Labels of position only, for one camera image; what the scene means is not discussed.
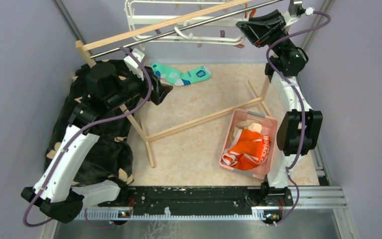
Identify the beige cloth in basket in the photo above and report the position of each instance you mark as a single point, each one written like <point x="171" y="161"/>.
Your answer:
<point x="250" y="125"/>

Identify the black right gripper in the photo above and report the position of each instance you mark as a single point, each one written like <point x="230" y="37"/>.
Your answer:
<point x="261" y="30"/>

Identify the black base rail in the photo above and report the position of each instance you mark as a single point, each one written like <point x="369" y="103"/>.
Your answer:
<point x="203" y="203"/>

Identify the white plastic clip hanger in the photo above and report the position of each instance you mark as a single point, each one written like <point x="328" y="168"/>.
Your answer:
<point x="142" y="13"/>

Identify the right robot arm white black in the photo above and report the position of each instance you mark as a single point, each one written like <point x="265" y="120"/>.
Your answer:
<point x="300" y="127"/>

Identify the green patterned sock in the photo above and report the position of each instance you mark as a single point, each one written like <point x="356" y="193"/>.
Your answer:
<point x="178" y="78"/>

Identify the pink perforated plastic basket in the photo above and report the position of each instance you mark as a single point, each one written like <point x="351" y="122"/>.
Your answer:
<point x="269" y="125"/>

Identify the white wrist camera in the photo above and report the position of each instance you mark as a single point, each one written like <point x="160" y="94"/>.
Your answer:
<point x="133" y="65"/>
<point x="296" y="9"/>

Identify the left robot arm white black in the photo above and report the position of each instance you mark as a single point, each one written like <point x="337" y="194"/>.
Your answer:
<point x="87" y="163"/>

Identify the salmon pink clothes peg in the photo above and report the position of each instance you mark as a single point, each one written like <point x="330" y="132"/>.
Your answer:
<point x="240" y="46"/>

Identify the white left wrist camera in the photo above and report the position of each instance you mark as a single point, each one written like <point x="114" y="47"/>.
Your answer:
<point x="133" y="65"/>

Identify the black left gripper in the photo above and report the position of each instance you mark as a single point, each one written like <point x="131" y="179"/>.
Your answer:
<point x="158" y="89"/>

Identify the orange clothes peg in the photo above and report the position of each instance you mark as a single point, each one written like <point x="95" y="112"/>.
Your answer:
<point x="252" y="13"/>

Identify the wooden drying rack frame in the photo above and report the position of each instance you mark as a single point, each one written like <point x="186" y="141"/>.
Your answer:
<point x="84" y="50"/>

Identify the orange underwear white trim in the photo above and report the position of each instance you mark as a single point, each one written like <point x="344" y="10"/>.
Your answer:
<point x="247" y="151"/>

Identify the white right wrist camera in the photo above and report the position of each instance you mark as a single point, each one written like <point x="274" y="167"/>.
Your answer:
<point x="296" y="9"/>

